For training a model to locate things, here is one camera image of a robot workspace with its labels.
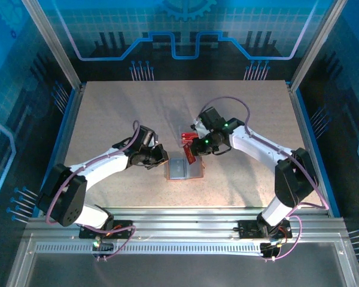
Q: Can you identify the blue table edge strip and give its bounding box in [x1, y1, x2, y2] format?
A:
[32, 88, 79, 218]
[293, 88, 342, 218]

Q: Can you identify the small black controller box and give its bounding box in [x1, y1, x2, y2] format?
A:
[91, 239, 114, 259]
[259, 240, 284, 260]

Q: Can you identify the grey metal panel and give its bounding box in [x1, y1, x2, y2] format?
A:
[26, 242, 348, 287]

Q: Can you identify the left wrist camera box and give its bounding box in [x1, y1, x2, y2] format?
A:
[137, 125, 160, 149]

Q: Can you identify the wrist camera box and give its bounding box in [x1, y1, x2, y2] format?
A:
[193, 106, 227, 139]
[137, 125, 160, 149]

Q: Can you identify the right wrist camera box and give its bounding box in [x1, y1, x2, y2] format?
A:
[193, 106, 227, 139]

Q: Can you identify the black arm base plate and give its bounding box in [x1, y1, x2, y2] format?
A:
[78, 219, 135, 240]
[237, 219, 293, 240]

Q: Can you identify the aluminium mounting rail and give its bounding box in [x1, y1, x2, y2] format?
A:
[23, 206, 348, 245]

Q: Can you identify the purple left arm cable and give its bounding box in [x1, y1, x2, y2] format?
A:
[44, 119, 142, 263]

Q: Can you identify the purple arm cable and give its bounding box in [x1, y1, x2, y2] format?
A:
[202, 95, 330, 263]
[44, 119, 142, 263]

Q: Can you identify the aluminium side rail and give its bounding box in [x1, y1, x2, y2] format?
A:
[287, 81, 330, 210]
[43, 83, 87, 210]

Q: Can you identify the slotted cable duct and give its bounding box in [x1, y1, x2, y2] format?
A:
[35, 243, 266, 255]

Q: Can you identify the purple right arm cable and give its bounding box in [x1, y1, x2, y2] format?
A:
[202, 95, 330, 263]

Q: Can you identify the aluminium frame post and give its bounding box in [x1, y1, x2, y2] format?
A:
[20, 0, 86, 90]
[288, 0, 349, 90]

